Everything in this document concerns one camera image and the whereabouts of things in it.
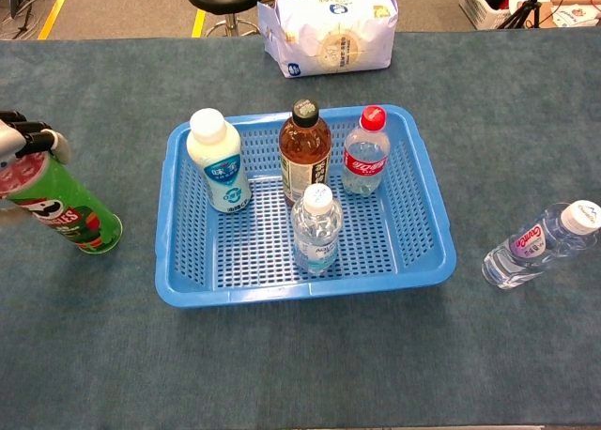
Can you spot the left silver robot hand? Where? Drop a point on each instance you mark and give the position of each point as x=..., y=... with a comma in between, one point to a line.
x=14, y=139

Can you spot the green Pringles can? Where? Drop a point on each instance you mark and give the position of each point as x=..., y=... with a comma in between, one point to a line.
x=66, y=200

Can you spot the clear bottle pink label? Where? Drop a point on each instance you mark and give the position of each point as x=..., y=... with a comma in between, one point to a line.
x=530, y=247

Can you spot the white milk drink bottle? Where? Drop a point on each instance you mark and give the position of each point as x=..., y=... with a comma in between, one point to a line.
x=213, y=143

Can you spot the brown tea bottle black cap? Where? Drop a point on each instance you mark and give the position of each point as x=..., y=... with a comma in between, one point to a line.
x=303, y=148

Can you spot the clear water bottle blue label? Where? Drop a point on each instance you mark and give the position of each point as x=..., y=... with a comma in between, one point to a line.
x=317, y=233

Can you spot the red cap clear bottle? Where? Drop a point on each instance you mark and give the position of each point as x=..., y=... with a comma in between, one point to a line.
x=366, y=164

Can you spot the teal felt table cloth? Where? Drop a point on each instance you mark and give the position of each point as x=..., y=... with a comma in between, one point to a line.
x=94, y=331

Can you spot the blue perforated plastic basket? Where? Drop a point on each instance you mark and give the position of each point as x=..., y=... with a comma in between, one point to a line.
x=263, y=295

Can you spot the white paper flour bag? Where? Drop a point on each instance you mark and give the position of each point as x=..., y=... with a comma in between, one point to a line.
x=328, y=35

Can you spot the white plastic storage basket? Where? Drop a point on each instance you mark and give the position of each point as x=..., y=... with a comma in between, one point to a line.
x=474, y=7

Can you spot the black tripod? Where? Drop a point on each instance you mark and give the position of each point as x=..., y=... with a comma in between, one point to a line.
x=528, y=5

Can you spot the printed white cardboard box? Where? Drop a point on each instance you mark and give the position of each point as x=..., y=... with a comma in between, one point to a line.
x=577, y=12

